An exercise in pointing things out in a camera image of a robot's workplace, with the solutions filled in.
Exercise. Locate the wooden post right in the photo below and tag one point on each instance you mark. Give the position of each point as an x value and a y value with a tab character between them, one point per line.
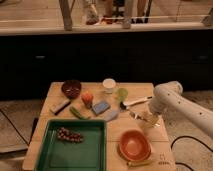
128	7

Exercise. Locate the blue sponge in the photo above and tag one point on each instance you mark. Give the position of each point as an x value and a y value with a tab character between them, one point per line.
100	107

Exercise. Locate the green pepper toy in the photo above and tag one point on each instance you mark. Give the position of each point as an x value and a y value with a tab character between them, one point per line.
76	113

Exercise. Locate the wooden post left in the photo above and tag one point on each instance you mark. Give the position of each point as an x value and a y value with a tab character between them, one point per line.
66	15

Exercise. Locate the red grape bunch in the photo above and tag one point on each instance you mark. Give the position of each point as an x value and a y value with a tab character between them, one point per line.
66	135

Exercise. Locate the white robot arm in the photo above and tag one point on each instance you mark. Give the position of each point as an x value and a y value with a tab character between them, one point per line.
170	95

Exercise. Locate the green translucent cup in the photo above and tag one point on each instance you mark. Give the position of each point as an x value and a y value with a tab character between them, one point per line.
122	94

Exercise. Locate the orange carrot toy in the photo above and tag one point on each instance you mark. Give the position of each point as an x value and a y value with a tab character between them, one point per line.
87	99

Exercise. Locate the orange plastic bowl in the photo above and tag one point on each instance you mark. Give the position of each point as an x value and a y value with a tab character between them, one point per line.
133	146

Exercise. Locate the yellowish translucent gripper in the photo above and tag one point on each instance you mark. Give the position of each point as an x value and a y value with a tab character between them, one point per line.
151	120

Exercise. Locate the silver metal fork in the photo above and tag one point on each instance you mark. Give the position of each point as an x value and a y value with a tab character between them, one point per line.
137	116

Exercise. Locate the green plastic tray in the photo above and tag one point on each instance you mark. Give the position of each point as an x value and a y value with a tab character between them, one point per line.
62	155

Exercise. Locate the wooden post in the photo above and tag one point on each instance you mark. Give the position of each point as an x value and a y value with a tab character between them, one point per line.
66	15
128	7

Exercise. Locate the yellow banana toy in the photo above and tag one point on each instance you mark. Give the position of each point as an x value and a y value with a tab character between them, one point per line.
139	163

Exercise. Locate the dark red bowl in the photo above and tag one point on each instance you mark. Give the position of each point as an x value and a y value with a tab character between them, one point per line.
71	88

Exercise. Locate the white cup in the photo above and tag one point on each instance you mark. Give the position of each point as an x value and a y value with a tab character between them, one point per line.
109	85

